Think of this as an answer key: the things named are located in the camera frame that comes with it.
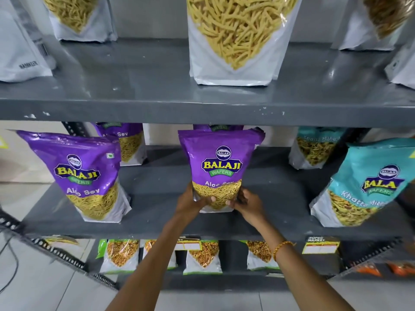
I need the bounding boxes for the grey metal shelf rack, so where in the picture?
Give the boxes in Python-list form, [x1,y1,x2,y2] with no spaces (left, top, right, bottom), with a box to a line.
[0,35,415,292]

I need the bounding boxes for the teal snack packet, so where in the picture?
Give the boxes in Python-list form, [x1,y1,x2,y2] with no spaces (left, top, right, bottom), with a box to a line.
[309,138,415,228]
[288,127,348,170]

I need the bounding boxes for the person's right hand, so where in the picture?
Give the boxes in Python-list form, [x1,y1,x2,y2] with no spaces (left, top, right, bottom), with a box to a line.
[225,188,268,226]

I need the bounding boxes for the purple snack packet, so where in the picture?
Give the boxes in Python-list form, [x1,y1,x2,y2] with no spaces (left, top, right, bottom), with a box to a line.
[193,124,244,132]
[16,129,132,223]
[93,122,147,167]
[177,127,266,214]

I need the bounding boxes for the golden bracelet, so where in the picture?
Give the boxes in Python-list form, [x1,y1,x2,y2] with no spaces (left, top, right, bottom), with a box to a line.
[272,241,296,262]

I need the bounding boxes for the person's left forearm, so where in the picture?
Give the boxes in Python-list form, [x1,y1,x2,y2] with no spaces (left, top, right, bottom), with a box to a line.
[104,214,188,311]

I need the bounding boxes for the yellow shelf price tag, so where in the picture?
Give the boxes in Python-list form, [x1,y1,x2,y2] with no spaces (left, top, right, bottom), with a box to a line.
[302,236,341,255]
[174,238,202,254]

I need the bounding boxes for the white packet of yellow sticks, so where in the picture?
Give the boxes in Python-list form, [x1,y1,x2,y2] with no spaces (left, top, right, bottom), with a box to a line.
[186,0,304,86]
[41,0,118,42]

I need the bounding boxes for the green snack packet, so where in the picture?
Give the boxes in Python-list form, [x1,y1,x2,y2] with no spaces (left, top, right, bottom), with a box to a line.
[97,239,140,275]
[241,240,281,271]
[182,240,223,276]
[142,240,178,270]

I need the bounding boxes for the black cable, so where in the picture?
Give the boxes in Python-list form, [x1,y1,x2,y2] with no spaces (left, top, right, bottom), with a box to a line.
[0,236,21,286]

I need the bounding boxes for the white packet of brown snack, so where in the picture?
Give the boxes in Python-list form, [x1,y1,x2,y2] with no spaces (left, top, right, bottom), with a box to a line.
[338,0,415,51]

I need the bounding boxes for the yellow snack packet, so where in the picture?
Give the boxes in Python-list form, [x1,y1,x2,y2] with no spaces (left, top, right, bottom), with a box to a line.
[43,236,80,247]

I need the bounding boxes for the person's right forearm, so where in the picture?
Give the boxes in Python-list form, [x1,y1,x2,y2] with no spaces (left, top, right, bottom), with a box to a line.
[241,217,356,311]

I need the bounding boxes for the person's left hand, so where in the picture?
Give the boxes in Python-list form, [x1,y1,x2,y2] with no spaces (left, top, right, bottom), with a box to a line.
[166,182,217,226]

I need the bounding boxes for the orange snack packet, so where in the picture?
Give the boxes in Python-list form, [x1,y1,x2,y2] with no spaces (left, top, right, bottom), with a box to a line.
[356,263,384,278]
[387,262,415,276]

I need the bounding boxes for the plain white packet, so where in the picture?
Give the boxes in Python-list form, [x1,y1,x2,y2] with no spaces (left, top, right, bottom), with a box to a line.
[384,38,415,90]
[0,0,56,83]

